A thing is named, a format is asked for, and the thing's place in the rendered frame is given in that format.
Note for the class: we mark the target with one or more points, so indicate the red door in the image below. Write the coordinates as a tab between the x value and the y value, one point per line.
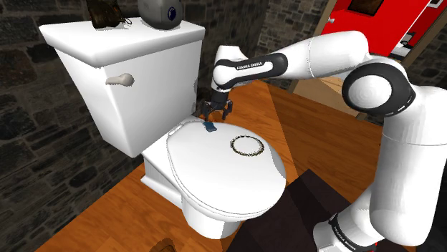
380	24

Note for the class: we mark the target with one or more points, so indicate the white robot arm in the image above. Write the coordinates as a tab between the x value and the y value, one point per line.
401	146

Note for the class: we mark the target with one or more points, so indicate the grey round device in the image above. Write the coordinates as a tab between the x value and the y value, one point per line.
157	14

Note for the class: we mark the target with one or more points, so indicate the dark robot stand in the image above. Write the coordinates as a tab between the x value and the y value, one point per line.
296	213

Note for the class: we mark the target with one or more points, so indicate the white toilet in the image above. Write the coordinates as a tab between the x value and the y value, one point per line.
209	174

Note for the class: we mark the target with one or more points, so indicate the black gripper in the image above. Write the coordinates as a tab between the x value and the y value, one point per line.
219	98

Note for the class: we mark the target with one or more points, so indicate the small blue object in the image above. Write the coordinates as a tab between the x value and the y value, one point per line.
210	126

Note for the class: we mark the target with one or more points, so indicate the brown bag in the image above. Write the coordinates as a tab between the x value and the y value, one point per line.
104	14

